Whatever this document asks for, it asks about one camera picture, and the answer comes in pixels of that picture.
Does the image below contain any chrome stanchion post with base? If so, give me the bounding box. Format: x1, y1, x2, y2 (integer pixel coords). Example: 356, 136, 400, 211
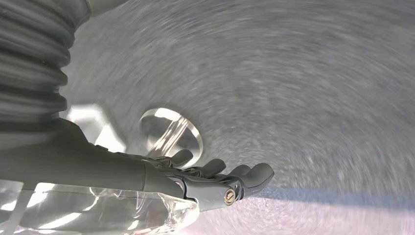
138, 107, 204, 169

